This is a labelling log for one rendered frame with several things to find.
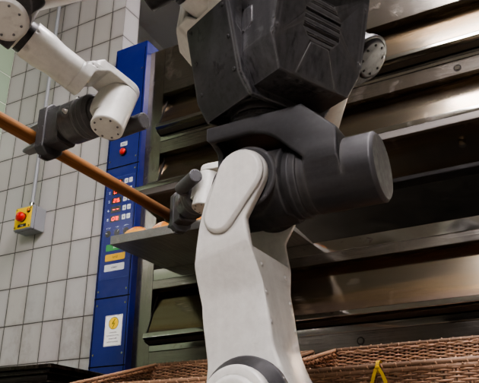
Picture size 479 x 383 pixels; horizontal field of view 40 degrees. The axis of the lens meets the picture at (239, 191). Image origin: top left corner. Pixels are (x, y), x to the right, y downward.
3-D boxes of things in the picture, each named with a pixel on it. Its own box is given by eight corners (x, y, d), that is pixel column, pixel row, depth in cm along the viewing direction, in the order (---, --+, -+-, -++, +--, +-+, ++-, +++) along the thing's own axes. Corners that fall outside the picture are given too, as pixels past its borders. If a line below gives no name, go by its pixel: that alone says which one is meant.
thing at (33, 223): (25, 236, 264) (29, 213, 268) (43, 232, 259) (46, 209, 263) (11, 231, 258) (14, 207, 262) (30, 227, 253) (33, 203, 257)
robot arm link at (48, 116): (31, 97, 137) (71, 80, 131) (66, 116, 144) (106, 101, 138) (23, 151, 132) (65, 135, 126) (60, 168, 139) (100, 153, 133)
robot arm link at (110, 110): (61, 124, 126) (103, 107, 120) (80, 88, 132) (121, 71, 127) (99, 162, 132) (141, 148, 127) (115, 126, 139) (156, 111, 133)
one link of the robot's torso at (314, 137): (398, 214, 103) (387, 117, 110) (373, 186, 93) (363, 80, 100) (242, 242, 115) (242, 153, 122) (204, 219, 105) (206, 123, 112)
